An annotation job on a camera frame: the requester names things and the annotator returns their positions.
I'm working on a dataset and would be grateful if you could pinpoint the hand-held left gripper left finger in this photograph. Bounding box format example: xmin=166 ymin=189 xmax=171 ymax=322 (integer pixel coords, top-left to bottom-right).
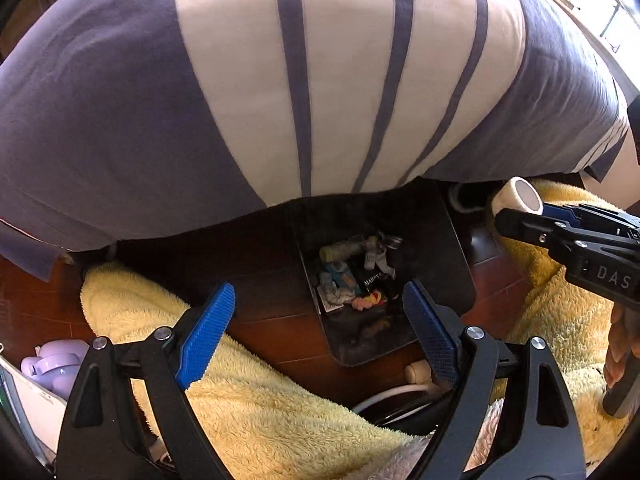
xmin=56 ymin=281 xmax=237 ymax=480

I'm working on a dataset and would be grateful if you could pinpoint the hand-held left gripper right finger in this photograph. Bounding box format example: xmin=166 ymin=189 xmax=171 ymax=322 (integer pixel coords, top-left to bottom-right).
xmin=402 ymin=280 xmax=587 ymax=480

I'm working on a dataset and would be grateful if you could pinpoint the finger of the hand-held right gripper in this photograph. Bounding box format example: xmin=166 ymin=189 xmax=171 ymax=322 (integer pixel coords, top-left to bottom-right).
xmin=494 ymin=207 xmax=592 ymax=267
xmin=541 ymin=203 xmax=640 ymax=242

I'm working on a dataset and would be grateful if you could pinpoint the pink scrunchie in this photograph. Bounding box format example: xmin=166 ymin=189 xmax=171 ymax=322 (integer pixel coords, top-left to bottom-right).
xmin=351 ymin=291 xmax=389 ymax=312

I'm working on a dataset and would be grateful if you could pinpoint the black trash bin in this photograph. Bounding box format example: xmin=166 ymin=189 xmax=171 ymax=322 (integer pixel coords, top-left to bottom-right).
xmin=292 ymin=190 xmax=478 ymax=369

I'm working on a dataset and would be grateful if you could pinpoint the cream wrapper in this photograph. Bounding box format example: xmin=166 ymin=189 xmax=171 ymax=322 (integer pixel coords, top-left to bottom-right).
xmin=317 ymin=282 xmax=357 ymax=312

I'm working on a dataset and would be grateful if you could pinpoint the teal wrapper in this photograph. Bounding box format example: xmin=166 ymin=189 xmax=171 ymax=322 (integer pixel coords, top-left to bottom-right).
xmin=320 ymin=262 xmax=357 ymax=287

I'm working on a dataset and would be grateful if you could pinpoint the person's right hand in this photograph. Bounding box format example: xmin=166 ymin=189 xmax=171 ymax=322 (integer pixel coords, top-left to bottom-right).
xmin=602 ymin=304 xmax=640 ymax=391

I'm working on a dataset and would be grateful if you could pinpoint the beige round plug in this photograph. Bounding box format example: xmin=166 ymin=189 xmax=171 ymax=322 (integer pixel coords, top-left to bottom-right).
xmin=404 ymin=360 xmax=434 ymax=384

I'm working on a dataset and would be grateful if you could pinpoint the yellow fluffy fleece cloth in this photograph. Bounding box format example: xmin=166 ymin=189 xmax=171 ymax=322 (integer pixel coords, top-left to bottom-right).
xmin=487 ymin=179 xmax=633 ymax=467
xmin=80 ymin=260 xmax=417 ymax=480

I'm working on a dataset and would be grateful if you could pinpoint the purple plastic toy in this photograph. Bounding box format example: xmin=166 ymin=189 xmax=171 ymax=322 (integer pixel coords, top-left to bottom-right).
xmin=20 ymin=339 xmax=92 ymax=397

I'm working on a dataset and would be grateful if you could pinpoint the white flat box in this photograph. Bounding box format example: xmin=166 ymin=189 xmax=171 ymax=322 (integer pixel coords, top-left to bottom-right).
xmin=0 ymin=355 xmax=69 ymax=467

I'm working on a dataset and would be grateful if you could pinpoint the purple white striped duvet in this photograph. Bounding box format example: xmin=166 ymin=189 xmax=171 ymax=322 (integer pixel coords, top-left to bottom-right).
xmin=0 ymin=0 xmax=633 ymax=283

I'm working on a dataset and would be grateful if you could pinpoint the white cable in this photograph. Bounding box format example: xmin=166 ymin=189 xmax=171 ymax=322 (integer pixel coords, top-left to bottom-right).
xmin=354 ymin=382 xmax=442 ymax=414

